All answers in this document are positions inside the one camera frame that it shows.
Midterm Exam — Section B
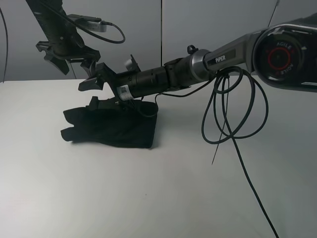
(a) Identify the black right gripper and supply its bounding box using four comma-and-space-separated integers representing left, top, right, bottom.
78, 63, 123, 111

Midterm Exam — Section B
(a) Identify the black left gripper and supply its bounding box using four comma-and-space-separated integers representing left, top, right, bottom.
36, 32, 101, 77

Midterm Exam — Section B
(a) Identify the black printed t-shirt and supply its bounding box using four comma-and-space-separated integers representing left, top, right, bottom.
60, 100, 158, 149

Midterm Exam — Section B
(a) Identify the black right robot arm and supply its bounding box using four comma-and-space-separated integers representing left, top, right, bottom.
78, 14, 317, 101

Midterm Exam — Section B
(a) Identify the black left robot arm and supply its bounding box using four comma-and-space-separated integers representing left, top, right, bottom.
26, 0, 101, 76

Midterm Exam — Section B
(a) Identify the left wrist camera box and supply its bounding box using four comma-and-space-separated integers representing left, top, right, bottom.
67, 14, 106, 32

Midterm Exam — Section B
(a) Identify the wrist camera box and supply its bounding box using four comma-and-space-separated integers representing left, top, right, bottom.
67, 14, 106, 32
124, 55, 141, 72

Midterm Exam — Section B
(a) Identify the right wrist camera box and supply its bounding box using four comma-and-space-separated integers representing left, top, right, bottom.
124, 55, 141, 72

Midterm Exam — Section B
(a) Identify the black left camera cable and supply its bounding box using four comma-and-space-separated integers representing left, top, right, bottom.
42, 0, 126, 44

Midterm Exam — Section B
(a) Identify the black camera cable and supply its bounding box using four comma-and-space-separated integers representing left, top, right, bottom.
42, 0, 126, 44
137, 68, 280, 238

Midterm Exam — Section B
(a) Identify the black right camera cable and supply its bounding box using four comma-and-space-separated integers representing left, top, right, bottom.
137, 68, 280, 238

